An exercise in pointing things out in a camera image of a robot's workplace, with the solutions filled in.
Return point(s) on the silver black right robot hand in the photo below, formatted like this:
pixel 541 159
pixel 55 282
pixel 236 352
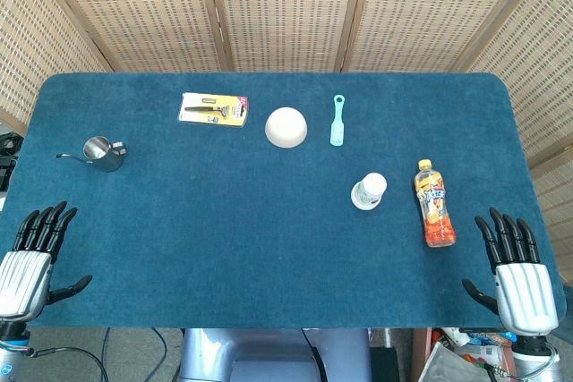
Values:
pixel 524 292

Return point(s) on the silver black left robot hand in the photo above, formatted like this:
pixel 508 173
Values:
pixel 24 274

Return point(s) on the white cup with blue flower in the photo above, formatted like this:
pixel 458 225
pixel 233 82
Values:
pixel 374 184

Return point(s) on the colourful snack packets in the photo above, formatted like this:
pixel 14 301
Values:
pixel 483 339

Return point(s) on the grey plastic bag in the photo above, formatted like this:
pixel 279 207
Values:
pixel 452 362

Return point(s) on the brown wooden box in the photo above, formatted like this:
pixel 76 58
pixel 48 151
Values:
pixel 421 355

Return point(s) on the black equipment beside table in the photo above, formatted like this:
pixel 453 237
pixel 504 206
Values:
pixel 9 154

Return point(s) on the orange drink bottle yellow cap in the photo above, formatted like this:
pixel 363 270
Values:
pixel 433 203

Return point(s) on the steel gooseneck pour-over kettle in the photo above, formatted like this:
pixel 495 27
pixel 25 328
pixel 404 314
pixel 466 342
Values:
pixel 104 156

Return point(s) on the woven bamboo screen panel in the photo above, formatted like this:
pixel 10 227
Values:
pixel 134 6
pixel 425 6
pixel 286 6
pixel 537 78
pixel 27 42

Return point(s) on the blue felt table mat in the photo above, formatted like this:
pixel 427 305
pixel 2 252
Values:
pixel 250 230

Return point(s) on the grey-blue robot torso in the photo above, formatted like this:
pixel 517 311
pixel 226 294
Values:
pixel 250 355

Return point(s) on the razor in yellow blister pack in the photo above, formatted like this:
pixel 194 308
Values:
pixel 215 110

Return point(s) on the white round bowl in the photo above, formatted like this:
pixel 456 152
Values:
pixel 286 127

